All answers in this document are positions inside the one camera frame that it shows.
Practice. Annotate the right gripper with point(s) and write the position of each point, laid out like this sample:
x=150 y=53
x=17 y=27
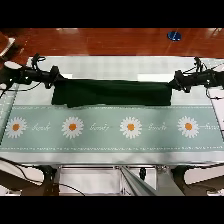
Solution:
x=181 y=81

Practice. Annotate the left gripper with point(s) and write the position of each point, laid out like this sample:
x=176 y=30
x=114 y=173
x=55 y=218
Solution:
x=53 y=76

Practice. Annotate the dark green garment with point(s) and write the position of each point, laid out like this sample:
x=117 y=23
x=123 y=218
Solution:
x=111 y=93

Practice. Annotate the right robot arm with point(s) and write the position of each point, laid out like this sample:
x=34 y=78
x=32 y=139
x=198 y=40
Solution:
x=210 y=78

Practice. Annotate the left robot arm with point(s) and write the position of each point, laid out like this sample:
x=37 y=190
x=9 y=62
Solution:
x=23 y=75

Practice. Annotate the round blue disc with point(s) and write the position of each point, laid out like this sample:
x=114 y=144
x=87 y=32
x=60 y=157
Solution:
x=174 y=35

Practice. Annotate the silver frame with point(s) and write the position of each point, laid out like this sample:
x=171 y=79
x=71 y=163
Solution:
x=140 y=186

